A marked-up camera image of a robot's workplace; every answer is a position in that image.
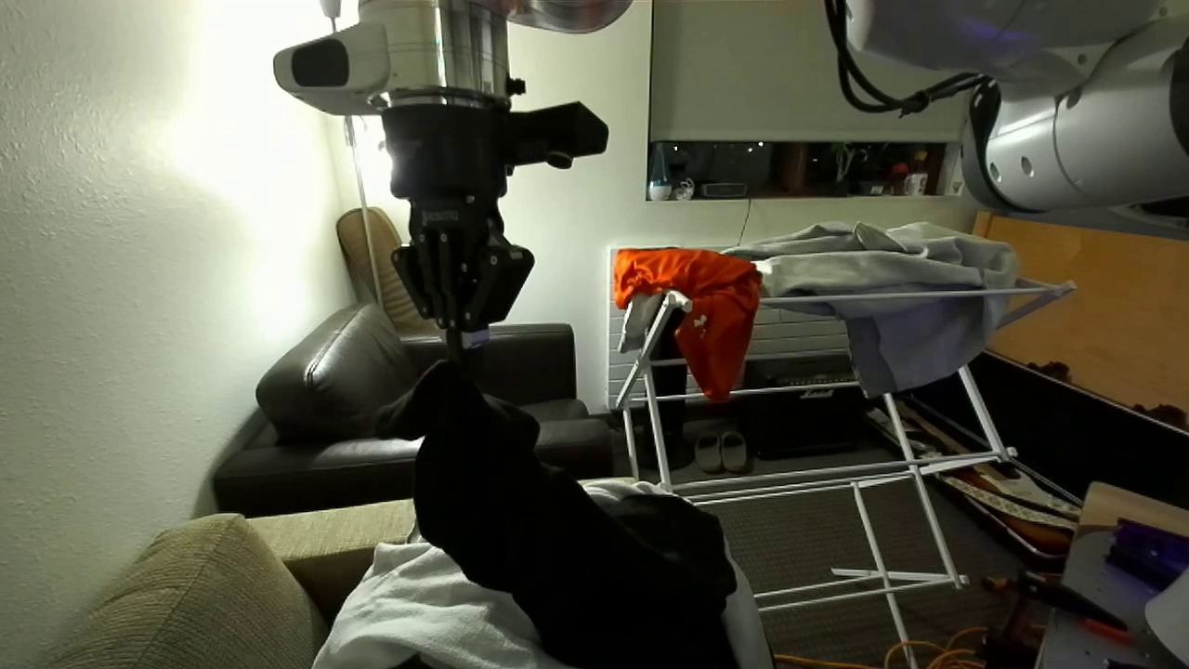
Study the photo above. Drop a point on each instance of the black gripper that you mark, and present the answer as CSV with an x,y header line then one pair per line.
x,y
450,173

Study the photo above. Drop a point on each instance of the black shirt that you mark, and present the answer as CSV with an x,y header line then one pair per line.
x,y
605,586

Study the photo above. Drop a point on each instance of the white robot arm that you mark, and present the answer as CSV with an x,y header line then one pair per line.
x,y
1070,104

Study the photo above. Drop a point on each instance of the orange shirt on rack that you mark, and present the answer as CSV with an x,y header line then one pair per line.
x,y
722,298

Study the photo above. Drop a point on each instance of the white shirt on couch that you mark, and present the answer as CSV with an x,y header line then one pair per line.
x,y
415,603

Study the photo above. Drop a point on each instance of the white floor lamp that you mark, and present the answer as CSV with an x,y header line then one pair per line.
x,y
330,11

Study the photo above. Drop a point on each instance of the black leather armchair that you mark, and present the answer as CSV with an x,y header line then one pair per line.
x,y
329,415

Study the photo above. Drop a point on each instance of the white clothes drying rack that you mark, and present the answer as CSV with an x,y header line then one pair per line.
x,y
802,424

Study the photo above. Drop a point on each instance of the grey sweatshirt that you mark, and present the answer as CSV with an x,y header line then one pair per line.
x,y
916,298

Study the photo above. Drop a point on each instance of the light wooden board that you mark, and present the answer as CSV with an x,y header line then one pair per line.
x,y
1124,327

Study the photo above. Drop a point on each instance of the wall shelf with items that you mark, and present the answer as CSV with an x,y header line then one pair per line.
x,y
796,167

